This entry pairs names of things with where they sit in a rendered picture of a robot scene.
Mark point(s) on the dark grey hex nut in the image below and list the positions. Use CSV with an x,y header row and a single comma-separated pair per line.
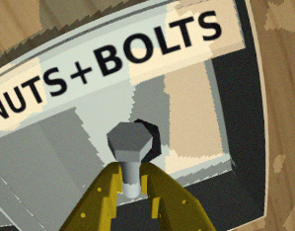
x,y
156,142

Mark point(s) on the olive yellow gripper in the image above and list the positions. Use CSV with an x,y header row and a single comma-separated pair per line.
x,y
175,207

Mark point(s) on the grey hex bolt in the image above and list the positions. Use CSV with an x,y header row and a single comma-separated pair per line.
x,y
129,142

